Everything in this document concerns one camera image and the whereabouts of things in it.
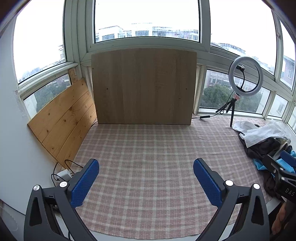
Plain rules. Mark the narrow wooden slat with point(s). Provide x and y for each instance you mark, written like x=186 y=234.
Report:
x=74 y=75

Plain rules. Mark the pink plaid cloth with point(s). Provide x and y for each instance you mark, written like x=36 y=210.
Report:
x=148 y=157

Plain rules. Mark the red tag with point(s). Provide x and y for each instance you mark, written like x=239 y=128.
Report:
x=236 y=96

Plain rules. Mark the person's right hand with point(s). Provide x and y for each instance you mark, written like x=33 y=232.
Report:
x=279 y=220

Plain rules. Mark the light wooden board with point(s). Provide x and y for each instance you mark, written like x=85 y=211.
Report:
x=143 y=88

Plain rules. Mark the white shirt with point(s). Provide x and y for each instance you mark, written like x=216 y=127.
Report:
x=261 y=133

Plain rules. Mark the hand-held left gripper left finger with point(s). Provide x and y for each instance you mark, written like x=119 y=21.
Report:
x=84 y=183

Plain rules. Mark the blue cloth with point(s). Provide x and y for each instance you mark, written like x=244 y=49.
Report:
x=259 y=164

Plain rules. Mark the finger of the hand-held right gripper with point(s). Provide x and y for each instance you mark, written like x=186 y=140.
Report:
x=289 y=161
x=271 y=163

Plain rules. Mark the dark grey garment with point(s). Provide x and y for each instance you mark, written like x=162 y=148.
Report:
x=261 y=148

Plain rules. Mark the black tripod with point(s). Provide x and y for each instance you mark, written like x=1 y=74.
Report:
x=231 y=113

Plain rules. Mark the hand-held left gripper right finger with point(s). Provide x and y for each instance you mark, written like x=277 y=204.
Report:
x=207 y=183

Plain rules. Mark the pine plank board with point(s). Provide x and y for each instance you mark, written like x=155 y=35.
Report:
x=62 y=118

